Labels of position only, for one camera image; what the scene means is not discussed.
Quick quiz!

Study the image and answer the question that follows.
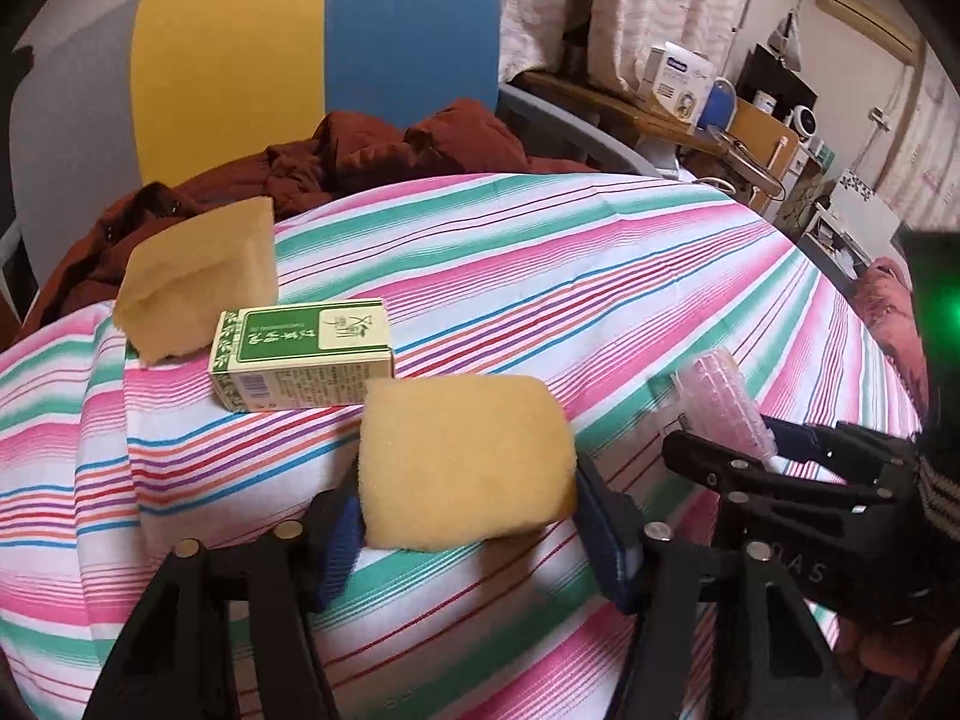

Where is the pink hair roller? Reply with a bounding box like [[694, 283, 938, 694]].
[[671, 349, 777, 470]]

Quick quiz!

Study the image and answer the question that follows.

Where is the tan sponge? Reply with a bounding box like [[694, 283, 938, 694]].
[[356, 376, 578, 552], [112, 196, 278, 367]]

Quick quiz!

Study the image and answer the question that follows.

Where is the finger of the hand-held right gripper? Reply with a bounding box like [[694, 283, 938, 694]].
[[662, 431, 863, 509], [765, 418, 914, 482]]

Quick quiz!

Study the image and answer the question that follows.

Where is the white and blue box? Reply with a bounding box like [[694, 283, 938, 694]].
[[643, 41, 717, 125]]

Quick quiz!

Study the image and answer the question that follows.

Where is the wall air conditioner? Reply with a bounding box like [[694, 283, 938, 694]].
[[816, 0, 920, 65]]

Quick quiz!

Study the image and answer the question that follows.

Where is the green and cream box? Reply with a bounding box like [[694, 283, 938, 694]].
[[208, 300, 396, 413]]

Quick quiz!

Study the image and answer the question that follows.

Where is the black shelf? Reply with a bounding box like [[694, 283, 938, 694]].
[[739, 43, 818, 121]]

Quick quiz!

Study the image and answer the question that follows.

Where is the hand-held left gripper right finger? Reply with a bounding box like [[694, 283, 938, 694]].
[[576, 457, 860, 720]]

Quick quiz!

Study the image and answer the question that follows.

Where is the white board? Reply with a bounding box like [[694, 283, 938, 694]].
[[829, 169, 901, 256]]

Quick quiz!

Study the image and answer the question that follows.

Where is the pale patterned curtain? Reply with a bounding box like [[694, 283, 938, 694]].
[[499, 0, 758, 102]]

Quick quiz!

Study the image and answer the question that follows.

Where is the brown red garment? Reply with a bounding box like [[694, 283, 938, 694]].
[[22, 100, 593, 331]]

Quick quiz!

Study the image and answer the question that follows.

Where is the red patterned cloth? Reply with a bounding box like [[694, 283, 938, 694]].
[[855, 255, 931, 421]]

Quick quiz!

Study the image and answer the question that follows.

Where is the grey yellow blue chair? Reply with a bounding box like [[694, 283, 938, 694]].
[[0, 0, 680, 301]]

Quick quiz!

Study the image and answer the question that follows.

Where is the blue jug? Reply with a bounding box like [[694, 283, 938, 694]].
[[709, 79, 740, 132]]

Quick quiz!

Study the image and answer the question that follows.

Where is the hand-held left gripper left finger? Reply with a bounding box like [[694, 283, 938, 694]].
[[82, 461, 368, 720]]

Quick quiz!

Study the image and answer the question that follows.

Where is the light wooden cupboard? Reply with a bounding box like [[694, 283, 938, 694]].
[[731, 97, 800, 211]]

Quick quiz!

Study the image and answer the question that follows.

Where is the striped tablecloth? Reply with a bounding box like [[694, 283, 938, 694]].
[[0, 172, 923, 720]]

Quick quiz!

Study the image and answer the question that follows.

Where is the wooden rail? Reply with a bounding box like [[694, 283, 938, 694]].
[[517, 69, 781, 200]]

